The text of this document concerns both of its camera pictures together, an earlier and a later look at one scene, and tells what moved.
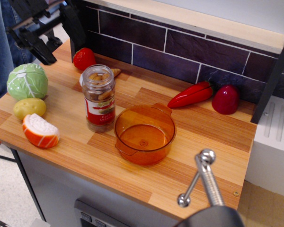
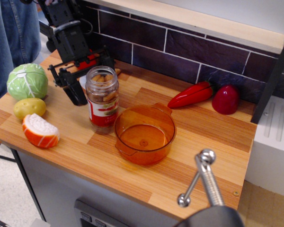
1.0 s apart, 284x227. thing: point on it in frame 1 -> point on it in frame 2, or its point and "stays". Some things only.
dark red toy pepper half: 225,100 stays
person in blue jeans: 6,54 stays
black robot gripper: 32,18 -> 76,56
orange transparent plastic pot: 145,133 stays
